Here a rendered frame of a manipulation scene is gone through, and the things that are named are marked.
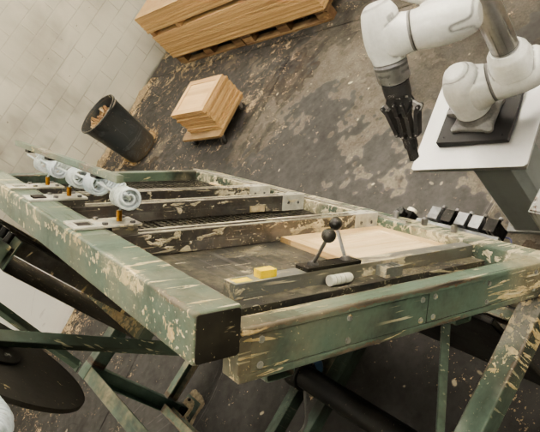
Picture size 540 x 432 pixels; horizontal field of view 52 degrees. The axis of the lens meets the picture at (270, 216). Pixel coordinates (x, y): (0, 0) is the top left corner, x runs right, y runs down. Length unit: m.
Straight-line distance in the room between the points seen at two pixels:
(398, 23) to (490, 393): 1.11
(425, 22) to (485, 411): 1.13
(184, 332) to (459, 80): 1.62
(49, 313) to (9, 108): 2.48
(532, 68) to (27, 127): 5.69
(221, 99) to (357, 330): 4.11
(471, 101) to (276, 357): 1.52
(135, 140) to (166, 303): 5.24
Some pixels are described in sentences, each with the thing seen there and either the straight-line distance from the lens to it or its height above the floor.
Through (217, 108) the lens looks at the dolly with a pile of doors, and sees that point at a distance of 5.15.
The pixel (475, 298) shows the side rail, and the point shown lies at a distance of 1.59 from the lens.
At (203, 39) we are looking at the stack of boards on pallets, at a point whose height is 0.25.
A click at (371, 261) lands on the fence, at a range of 1.61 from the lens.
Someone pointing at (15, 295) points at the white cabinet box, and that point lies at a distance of 5.48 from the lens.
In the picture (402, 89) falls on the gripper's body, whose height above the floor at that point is 1.56.
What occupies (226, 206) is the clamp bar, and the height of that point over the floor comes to 1.24.
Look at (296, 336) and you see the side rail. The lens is 1.13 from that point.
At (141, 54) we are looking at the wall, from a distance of 7.78.
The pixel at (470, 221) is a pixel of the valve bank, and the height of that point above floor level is 0.76.
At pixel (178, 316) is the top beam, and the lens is 1.02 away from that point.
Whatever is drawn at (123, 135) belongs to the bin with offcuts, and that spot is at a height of 0.36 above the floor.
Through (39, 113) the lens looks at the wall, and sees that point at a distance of 7.04.
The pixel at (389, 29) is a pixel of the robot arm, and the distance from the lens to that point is 1.50.
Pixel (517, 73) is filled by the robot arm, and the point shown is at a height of 0.98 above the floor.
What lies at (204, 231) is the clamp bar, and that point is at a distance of 1.74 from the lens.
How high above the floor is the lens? 2.48
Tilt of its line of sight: 36 degrees down
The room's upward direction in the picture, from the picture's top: 50 degrees counter-clockwise
